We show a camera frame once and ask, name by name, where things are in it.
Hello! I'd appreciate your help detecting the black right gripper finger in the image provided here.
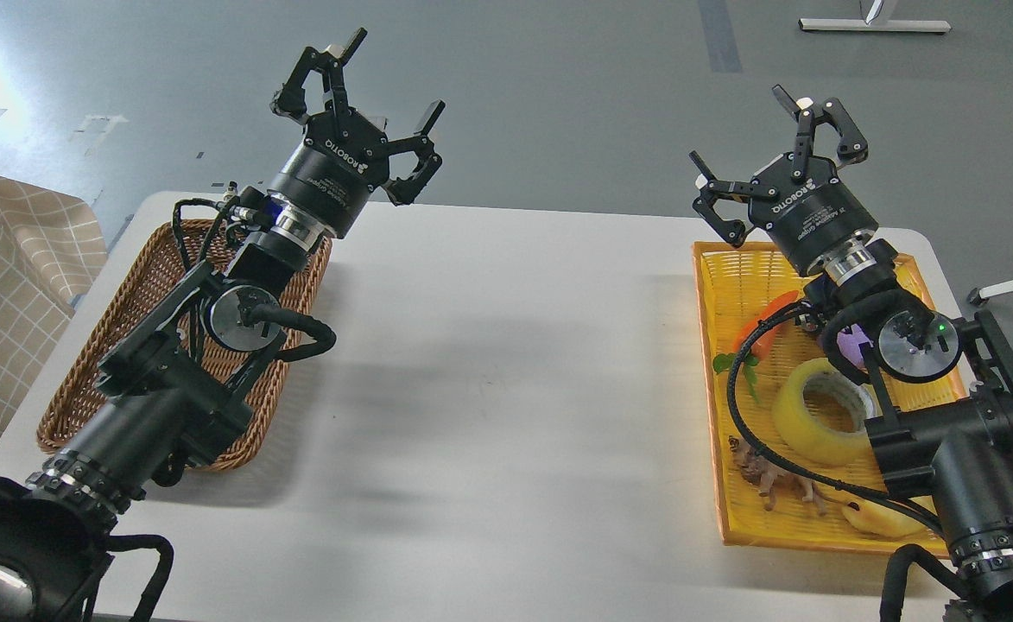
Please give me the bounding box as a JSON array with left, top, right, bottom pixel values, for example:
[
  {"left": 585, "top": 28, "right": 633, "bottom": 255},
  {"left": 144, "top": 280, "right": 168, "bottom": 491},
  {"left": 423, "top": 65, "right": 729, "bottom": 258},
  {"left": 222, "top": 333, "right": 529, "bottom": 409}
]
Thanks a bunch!
[
  {"left": 689, "top": 150, "right": 758, "bottom": 248},
  {"left": 771, "top": 85, "right": 870, "bottom": 181}
]

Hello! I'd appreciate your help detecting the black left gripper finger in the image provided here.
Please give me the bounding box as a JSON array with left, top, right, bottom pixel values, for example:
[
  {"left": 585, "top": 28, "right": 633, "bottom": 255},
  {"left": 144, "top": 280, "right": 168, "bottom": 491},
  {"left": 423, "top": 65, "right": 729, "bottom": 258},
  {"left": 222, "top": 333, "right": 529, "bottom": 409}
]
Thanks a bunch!
[
  {"left": 270, "top": 28, "right": 368, "bottom": 122},
  {"left": 383, "top": 99, "right": 446, "bottom": 206}
]

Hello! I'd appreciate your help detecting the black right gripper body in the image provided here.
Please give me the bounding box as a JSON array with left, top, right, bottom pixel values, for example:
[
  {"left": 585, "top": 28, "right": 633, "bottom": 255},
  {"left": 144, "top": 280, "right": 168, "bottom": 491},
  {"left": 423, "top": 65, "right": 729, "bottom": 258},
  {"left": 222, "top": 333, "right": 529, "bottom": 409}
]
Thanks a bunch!
[{"left": 750, "top": 154, "right": 878, "bottom": 278}]

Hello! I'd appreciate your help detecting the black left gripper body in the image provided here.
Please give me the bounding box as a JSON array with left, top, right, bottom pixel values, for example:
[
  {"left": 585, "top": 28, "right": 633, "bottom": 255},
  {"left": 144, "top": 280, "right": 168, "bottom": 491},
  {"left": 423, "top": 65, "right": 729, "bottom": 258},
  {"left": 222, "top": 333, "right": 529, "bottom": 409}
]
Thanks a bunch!
[{"left": 269, "top": 109, "right": 390, "bottom": 238}]

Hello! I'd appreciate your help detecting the yellow tape roll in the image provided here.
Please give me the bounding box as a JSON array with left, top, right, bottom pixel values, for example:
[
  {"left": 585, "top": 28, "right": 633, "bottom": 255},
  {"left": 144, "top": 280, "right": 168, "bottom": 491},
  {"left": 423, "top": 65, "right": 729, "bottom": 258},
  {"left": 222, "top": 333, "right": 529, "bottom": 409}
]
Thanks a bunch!
[{"left": 772, "top": 358, "right": 880, "bottom": 467}]

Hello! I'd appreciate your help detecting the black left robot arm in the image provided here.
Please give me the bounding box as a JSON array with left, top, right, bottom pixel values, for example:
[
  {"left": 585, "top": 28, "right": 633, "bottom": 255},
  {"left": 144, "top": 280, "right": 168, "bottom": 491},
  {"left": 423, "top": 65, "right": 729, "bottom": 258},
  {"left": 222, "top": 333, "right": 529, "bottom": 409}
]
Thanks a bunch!
[{"left": 0, "top": 28, "right": 446, "bottom": 621}]

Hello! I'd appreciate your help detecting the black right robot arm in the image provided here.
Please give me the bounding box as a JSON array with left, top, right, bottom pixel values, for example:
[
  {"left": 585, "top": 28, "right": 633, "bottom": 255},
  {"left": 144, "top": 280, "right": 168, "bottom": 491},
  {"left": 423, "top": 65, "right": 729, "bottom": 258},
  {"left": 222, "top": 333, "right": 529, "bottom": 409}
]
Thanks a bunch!
[{"left": 689, "top": 86, "right": 1013, "bottom": 621}]

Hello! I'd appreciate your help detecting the purple sponge block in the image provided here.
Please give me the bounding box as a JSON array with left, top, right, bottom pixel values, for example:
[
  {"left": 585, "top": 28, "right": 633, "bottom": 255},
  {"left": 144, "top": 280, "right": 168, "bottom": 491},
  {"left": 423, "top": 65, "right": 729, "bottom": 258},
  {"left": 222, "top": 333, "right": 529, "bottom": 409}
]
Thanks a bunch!
[{"left": 835, "top": 324, "right": 870, "bottom": 371}]

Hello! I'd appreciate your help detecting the orange toy carrot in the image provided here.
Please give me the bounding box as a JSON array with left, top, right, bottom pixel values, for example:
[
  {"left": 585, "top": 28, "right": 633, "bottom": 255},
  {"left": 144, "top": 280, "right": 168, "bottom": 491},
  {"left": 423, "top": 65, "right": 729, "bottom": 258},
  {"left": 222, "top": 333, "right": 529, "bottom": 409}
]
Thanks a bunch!
[{"left": 712, "top": 290, "right": 802, "bottom": 404}]

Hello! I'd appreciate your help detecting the white stand base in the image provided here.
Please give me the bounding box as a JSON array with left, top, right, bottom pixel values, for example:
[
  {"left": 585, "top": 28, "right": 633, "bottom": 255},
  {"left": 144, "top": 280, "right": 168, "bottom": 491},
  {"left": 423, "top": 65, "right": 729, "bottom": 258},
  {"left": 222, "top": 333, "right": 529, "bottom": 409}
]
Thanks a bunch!
[{"left": 797, "top": 1, "right": 953, "bottom": 35}]

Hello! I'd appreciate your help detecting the brown wicker basket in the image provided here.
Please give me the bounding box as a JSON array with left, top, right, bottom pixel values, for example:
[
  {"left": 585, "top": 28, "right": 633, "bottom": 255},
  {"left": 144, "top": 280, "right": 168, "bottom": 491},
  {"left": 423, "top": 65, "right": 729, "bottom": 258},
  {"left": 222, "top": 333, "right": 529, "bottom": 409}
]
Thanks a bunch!
[{"left": 37, "top": 219, "right": 335, "bottom": 470}]

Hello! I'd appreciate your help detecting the yellow plastic basket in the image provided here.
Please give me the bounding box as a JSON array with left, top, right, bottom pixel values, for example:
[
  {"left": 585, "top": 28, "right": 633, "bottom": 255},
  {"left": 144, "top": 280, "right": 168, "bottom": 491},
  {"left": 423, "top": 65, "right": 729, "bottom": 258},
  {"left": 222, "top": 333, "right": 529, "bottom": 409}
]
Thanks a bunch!
[{"left": 692, "top": 241, "right": 947, "bottom": 558}]

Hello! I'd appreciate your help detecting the brown toy lion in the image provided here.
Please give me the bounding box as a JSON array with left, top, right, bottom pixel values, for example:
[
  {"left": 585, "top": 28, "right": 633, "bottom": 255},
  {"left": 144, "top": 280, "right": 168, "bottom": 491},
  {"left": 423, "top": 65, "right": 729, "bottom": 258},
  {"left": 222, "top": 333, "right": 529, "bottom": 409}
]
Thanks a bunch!
[{"left": 727, "top": 435, "right": 827, "bottom": 516}]

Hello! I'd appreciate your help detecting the yellow toy croissant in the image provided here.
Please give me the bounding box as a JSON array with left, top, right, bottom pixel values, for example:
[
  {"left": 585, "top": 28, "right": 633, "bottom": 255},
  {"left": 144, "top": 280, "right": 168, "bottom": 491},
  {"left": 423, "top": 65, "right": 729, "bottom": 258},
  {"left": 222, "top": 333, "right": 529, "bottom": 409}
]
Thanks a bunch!
[{"left": 840, "top": 498, "right": 934, "bottom": 541}]

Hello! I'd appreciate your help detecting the beige checkered cloth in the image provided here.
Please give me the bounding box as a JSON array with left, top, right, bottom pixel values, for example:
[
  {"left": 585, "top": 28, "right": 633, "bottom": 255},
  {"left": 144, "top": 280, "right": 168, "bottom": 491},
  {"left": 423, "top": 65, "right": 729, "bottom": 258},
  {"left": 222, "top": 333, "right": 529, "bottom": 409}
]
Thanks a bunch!
[{"left": 0, "top": 176, "right": 107, "bottom": 437}]

